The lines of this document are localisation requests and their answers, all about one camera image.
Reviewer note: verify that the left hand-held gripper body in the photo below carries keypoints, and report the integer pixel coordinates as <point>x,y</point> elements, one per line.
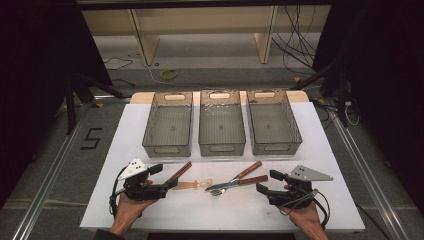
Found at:
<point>143,191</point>

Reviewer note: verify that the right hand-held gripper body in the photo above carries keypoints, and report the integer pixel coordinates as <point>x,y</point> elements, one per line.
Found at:
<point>290,196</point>

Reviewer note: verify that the grey translucent plastic bin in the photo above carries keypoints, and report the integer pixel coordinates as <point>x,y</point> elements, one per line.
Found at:
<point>273,126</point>
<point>221,128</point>
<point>168,128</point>

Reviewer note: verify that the person's left hand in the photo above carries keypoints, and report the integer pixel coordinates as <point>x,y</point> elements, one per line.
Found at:
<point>128,211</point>

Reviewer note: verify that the person's right hand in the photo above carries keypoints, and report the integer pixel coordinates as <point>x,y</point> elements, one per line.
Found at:
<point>308,221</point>

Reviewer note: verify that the white table cover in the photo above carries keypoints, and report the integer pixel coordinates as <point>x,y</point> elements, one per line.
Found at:
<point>216,213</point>

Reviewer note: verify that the yellow tape roll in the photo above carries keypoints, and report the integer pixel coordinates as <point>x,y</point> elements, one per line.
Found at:
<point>163,76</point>

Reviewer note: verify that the black metal stand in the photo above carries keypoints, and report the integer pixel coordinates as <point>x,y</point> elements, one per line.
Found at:
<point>70,106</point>
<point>341,100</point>

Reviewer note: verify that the black curtain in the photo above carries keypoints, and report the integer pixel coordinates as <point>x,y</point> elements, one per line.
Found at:
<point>390,83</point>
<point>33,83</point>

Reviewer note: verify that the aluminium floor rail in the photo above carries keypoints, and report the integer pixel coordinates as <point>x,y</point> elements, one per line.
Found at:
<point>366,176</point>
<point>50,180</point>

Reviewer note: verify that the light wooden furniture frame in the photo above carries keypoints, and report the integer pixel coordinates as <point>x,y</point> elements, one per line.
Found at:
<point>146,40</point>

